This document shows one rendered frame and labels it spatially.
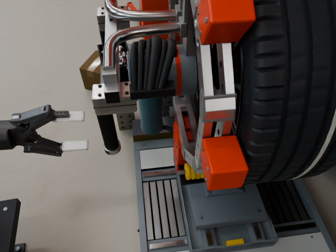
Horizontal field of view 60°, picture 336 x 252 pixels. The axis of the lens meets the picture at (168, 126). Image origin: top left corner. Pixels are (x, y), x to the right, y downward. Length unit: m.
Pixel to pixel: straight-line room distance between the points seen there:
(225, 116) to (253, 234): 0.81
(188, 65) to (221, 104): 0.23
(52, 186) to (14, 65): 1.17
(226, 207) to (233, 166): 0.71
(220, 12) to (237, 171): 0.29
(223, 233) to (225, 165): 0.76
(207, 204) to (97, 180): 0.64
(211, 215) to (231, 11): 0.92
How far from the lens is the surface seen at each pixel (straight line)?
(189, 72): 0.76
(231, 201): 1.30
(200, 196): 1.29
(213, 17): 0.49
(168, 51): 0.57
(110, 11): 0.78
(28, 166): 1.80
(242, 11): 0.51
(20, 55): 2.62
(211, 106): 0.56
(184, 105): 1.05
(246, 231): 1.34
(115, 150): 0.75
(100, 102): 0.62
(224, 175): 0.58
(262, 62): 0.54
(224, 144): 0.61
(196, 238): 1.30
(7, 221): 1.30
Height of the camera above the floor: 1.36
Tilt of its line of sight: 49 degrees down
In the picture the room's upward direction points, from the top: straight up
